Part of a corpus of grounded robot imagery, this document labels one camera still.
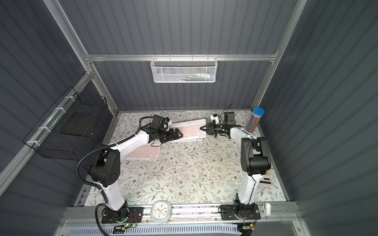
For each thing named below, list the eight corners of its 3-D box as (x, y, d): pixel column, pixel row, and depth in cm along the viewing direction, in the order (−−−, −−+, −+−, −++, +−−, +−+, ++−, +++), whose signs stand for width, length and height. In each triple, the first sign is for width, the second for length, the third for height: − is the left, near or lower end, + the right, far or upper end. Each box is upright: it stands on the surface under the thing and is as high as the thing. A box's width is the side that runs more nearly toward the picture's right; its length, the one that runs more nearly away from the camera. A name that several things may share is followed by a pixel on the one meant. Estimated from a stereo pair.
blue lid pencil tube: (246, 133, 109) (255, 114, 93) (244, 125, 113) (252, 106, 98) (256, 133, 109) (266, 114, 93) (253, 125, 113) (263, 106, 98)
